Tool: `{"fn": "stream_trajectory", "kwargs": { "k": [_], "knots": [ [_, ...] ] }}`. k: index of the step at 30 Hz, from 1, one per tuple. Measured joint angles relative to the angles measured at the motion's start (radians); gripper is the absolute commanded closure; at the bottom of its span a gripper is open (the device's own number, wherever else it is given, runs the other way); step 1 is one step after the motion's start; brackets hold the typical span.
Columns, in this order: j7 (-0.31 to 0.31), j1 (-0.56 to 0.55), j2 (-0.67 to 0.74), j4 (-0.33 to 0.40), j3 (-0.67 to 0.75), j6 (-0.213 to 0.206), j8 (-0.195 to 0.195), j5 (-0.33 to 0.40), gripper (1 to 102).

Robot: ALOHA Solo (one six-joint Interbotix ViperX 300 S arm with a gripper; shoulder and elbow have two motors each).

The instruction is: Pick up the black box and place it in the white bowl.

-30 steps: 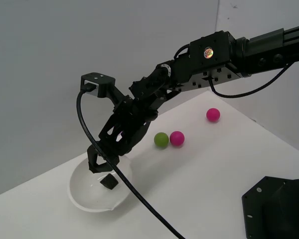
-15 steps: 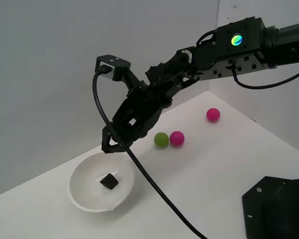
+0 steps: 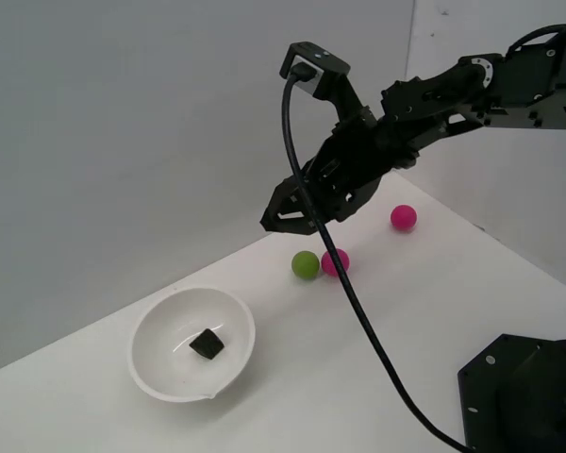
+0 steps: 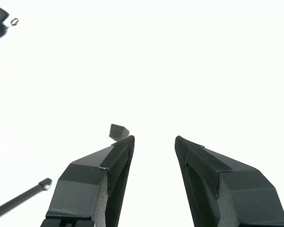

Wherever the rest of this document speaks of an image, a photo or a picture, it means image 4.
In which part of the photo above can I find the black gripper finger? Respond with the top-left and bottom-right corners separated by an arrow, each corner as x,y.
40,135 -> 135,227
174,135 -> 284,227

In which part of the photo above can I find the black foam box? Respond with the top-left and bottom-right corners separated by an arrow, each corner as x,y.
108,123 -> 131,144

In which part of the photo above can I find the black rod with metal tip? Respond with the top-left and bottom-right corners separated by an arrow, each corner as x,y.
0,178 -> 53,221

